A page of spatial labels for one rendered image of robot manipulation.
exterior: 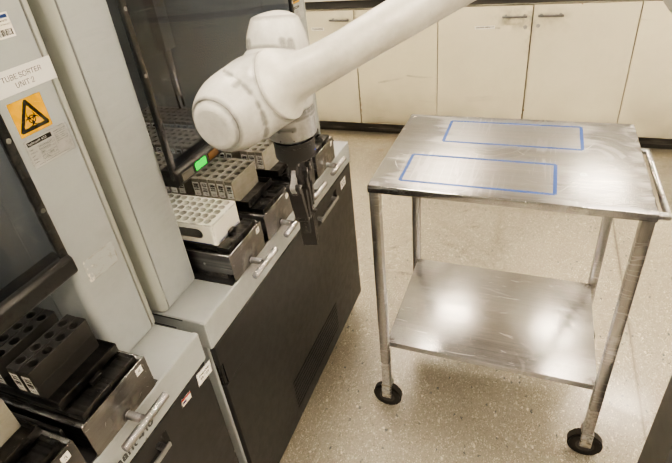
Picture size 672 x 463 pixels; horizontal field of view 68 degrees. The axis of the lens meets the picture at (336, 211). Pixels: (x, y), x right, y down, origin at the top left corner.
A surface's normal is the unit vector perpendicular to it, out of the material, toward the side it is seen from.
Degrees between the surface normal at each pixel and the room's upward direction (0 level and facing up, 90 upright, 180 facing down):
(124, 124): 90
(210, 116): 97
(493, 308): 0
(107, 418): 90
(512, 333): 0
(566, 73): 90
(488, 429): 0
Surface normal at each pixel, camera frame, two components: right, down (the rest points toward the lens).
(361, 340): -0.10, -0.84
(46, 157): 0.93, 0.11
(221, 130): -0.42, 0.57
